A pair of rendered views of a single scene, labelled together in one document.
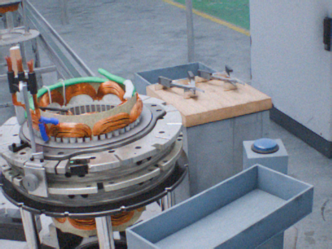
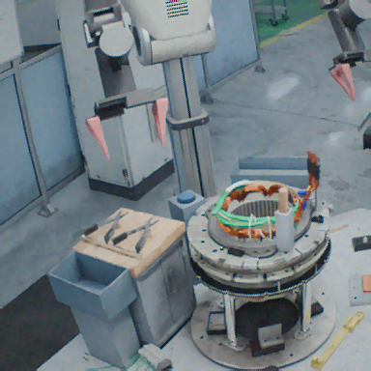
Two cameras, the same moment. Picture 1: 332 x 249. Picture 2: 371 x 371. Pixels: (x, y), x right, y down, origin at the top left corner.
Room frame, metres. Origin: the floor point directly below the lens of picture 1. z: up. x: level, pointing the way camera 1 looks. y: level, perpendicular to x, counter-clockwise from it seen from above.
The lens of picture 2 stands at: (1.53, 0.94, 1.76)
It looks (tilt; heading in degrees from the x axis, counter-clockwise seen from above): 28 degrees down; 239
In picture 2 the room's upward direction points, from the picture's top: 9 degrees counter-clockwise
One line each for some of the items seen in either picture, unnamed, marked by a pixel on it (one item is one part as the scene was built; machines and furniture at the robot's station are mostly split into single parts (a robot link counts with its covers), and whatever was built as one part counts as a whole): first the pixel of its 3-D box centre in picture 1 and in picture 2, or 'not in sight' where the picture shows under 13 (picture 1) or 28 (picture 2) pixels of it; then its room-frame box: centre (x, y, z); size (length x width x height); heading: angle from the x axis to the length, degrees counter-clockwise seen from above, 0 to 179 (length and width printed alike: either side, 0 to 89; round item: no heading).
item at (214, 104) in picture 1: (207, 96); (128, 240); (1.09, -0.08, 1.05); 0.20 x 0.19 x 0.02; 22
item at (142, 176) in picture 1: (131, 177); not in sight; (0.75, 0.06, 1.05); 0.09 x 0.04 x 0.01; 109
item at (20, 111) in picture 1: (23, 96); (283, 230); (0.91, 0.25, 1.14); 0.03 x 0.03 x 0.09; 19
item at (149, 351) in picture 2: not in sight; (155, 356); (1.17, 0.06, 0.80); 0.10 x 0.05 x 0.04; 93
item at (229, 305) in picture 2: not in sight; (230, 316); (1.00, 0.16, 0.91); 0.02 x 0.02 x 0.21
